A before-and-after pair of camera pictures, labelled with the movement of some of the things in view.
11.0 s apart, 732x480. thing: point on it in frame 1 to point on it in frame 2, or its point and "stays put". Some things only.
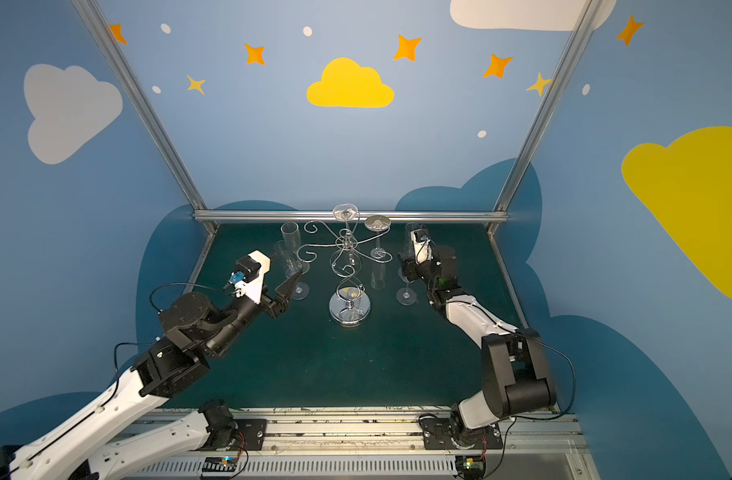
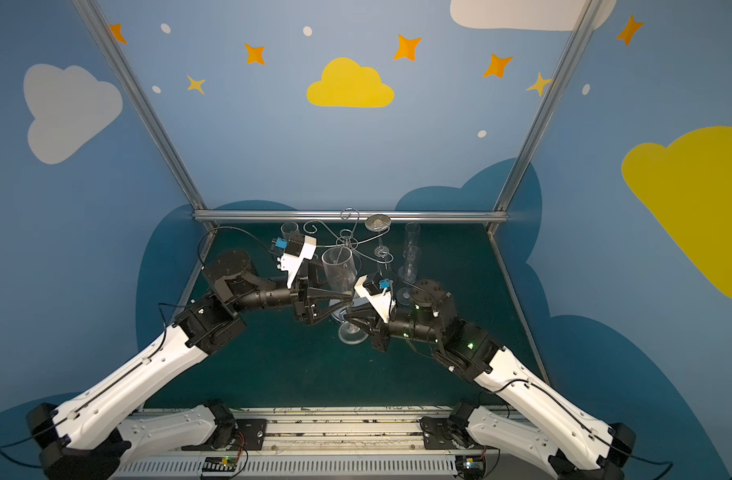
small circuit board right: x=472 y=466 stays put
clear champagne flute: x=378 y=223 stays put
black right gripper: x=413 y=264 to x=379 y=330
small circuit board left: x=219 y=464 stays put
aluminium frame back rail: x=359 y=215 stays put
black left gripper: x=273 y=298 to x=306 y=300
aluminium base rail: x=370 y=443 stays put
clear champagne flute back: x=346 y=212 to x=339 y=266
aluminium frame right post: x=546 y=107 stays put
